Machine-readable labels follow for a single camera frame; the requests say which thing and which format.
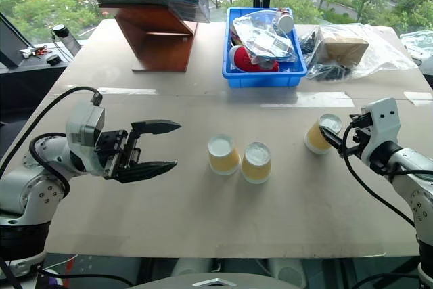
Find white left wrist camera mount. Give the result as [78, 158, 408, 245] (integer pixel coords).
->
[65, 99, 106, 155]

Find white bottle with red band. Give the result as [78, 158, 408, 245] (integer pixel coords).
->
[276, 9, 296, 35]

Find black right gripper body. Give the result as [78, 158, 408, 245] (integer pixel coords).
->
[349, 112, 373, 160]

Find red keys bundle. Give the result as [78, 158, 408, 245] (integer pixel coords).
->
[19, 45, 52, 58]

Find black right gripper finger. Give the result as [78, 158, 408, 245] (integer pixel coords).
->
[319, 125, 360, 158]

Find red and white object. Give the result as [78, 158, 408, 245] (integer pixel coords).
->
[229, 45, 281, 73]

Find brown cardboard box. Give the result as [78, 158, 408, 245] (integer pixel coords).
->
[319, 32, 370, 69]

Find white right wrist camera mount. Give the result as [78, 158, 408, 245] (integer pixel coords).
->
[359, 97, 399, 162]

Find dark slanted panel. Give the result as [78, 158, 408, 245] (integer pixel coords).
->
[0, 11, 36, 70]

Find clear bag with items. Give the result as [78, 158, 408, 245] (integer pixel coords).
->
[231, 9, 299, 64]

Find silver robot torso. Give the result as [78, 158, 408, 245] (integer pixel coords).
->
[127, 269, 306, 289]

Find blue plastic bin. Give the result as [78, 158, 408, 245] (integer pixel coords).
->
[221, 7, 309, 89]

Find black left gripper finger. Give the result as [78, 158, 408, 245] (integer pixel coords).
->
[115, 160, 179, 185]
[129, 118, 183, 144]

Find large clear plastic bag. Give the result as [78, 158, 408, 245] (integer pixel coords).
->
[298, 22, 419, 83]

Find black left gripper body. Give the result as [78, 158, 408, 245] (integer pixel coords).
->
[94, 128, 141, 180]

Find black floor cable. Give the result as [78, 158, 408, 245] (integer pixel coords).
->
[32, 267, 136, 288]
[350, 271, 421, 289]

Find black round cap device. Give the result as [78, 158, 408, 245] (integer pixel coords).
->
[51, 24, 70, 39]

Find yellow paper cup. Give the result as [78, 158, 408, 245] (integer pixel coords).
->
[207, 133, 242, 177]
[303, 113, 344, 155]
[240, 141, 273, 185]

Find clear tape strip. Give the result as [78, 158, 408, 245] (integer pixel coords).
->
[403, 91, 433, 103]
[97, 87, 158, 96]

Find brown wooden shelf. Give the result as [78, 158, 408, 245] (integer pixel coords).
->
[87, 0, 200, 74]

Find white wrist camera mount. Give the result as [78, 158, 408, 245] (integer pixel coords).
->
[65, 99, 106, 155]
[359, 97, 399, 162]

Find black parts in bag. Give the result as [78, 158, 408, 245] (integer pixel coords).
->
[298, 27, 353, 83]

